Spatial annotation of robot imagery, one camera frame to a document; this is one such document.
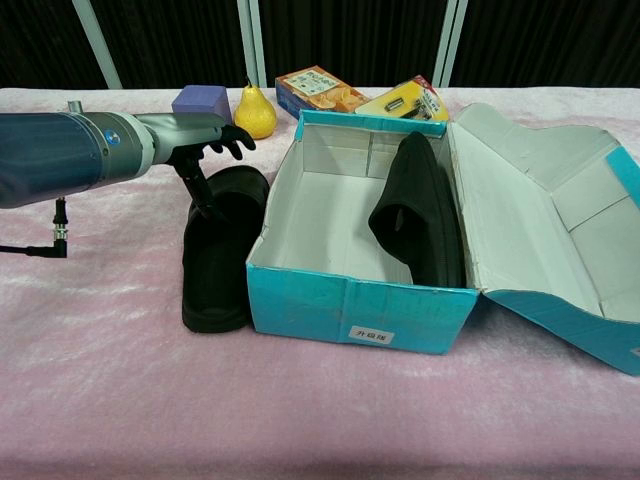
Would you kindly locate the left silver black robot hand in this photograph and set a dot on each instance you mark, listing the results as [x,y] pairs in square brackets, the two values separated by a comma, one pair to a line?
[185,131]

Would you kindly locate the black rubber slipper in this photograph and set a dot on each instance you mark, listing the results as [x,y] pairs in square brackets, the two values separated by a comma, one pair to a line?
[420,200]
[215,280]

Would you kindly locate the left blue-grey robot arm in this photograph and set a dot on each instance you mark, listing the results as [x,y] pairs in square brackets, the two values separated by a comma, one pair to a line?
[60,155]

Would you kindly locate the orange snack box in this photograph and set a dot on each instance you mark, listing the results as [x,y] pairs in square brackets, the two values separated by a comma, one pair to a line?
[320,95]

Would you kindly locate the open blue cardboard shoe box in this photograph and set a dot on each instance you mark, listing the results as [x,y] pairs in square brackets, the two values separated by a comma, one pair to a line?
[360,310]

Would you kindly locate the purple foam cube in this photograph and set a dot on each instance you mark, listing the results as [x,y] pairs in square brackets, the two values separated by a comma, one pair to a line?
[197,100]

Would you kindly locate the yellow toy pear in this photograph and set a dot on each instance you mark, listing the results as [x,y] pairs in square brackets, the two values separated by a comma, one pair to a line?
[255,117]

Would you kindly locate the razor in yellow blister pack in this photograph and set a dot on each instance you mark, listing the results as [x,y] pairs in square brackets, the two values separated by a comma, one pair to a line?
[400,102]

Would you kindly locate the pink plush table cloth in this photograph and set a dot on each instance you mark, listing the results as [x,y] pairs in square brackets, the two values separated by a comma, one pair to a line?
[300,415]

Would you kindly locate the pale double partition frame post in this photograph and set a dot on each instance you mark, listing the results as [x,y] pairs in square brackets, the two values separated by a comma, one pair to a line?
[252,45]

